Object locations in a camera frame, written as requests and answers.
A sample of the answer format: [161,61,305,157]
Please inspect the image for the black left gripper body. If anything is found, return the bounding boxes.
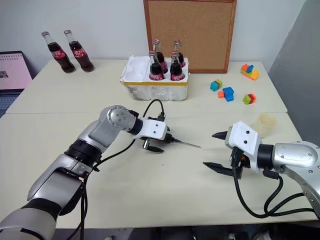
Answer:
[138,136,151,151]

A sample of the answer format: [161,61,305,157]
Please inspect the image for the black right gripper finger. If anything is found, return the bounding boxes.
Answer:
[202,161,236,178]
[211,129,229,141]

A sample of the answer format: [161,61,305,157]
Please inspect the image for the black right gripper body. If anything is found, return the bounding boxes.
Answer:
[228,147,251,181]

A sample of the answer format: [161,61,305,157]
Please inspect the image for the thin metal screwdriver bit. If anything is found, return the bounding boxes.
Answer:
[178,140,203,149]

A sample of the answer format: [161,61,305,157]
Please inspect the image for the cream plastic cup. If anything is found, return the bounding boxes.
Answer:
[250,112,278,139]

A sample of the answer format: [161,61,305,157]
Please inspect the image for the white foam bottle box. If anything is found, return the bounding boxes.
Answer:
[119,54,189,102]

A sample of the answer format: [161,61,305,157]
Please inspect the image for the green red orange block stack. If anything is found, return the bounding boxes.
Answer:
[242,92,257,106]

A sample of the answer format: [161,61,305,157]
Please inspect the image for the teal green orange block stack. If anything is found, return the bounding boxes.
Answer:
[209,78,224,92]

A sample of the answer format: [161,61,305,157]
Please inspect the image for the glass cola bottle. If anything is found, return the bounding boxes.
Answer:
[40,30,77,74]
[170,51,187,82]
[63,29,96,74]
[148,50,166,82]
[151,38,169,75]
[173,39,187,69]

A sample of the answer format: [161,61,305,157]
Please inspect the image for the yellow orange blue block stack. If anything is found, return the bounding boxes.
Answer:
[240,63,261,81]

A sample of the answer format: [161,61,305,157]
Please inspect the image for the wood-framed cork board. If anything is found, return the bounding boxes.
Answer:
[142,0,238,74]

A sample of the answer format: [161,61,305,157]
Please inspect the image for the grey panel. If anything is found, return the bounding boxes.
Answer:
[267,0,320,151]

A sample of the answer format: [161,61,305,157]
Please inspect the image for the laptop with pink screen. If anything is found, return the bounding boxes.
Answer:
[0,50,34,119]

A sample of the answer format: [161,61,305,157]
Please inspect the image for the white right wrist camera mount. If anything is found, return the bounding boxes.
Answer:
[224,120,263,174]

